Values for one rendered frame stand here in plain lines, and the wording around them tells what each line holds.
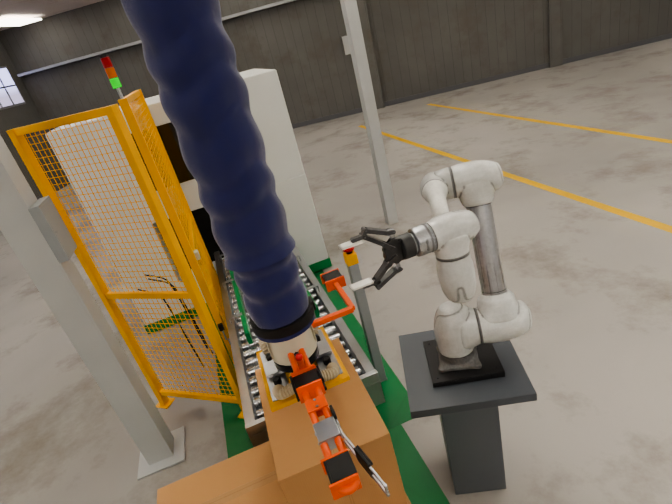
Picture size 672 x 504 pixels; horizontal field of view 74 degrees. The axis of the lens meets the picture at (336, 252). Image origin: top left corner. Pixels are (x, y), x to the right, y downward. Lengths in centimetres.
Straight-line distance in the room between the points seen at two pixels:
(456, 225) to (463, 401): 87
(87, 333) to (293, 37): 1038
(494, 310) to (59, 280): 211
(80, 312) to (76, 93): 1181
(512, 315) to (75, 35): 1310
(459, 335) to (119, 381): 195
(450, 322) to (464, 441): 64
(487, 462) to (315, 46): 1097
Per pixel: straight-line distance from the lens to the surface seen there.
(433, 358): 214
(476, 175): 186
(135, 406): 308
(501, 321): 197
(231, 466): 233
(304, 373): 148
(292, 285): 146
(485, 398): 198
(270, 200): 135
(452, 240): 134
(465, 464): 245
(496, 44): 1278
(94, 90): 1403
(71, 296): 272
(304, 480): 168
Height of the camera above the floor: 219
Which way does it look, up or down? 26 degrees down
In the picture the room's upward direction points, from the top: 15 degrees counter-clockwise
